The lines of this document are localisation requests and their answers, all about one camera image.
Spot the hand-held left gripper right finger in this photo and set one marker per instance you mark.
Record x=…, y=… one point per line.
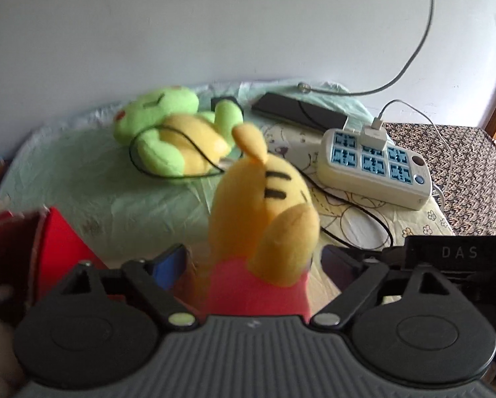
x=338, y=269

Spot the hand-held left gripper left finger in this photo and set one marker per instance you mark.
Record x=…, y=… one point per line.
x=169, y=266

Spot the yellow bear plush red shirt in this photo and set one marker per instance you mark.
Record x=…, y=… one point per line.
x=256, y=199

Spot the red cardboard box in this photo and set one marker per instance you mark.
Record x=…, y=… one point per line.
x=61, y=240

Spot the brown floral cloth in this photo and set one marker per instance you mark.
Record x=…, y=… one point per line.
x=472, y=166

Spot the white blue power strip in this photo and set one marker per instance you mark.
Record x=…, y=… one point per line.
x=356, y=178

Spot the printed pastel bed sheet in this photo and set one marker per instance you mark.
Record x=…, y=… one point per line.
x=107, y=182

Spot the white charger plug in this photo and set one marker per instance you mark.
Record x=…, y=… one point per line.
x=374, y=140

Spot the green frog plush yellow belly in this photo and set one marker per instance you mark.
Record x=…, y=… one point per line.
x=161, y=103

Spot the black phone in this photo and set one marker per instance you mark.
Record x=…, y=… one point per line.
x=285, y=110

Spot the small black adapter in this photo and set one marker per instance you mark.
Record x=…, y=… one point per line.
x=223, y=102

